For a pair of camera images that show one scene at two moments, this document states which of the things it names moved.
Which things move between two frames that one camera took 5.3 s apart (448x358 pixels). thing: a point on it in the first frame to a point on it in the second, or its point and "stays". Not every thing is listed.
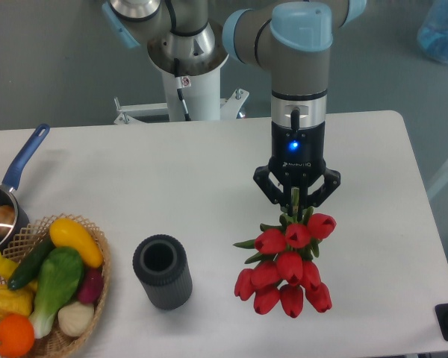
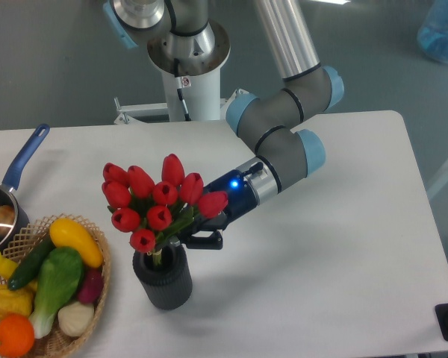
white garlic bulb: (75, 318) stays
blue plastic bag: (440, 35) stays
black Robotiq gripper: (297, 154) to (241, 201)
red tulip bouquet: (284, 268) to (157, 212)
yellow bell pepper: (1, 301) stays
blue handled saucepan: (5, 218) stays
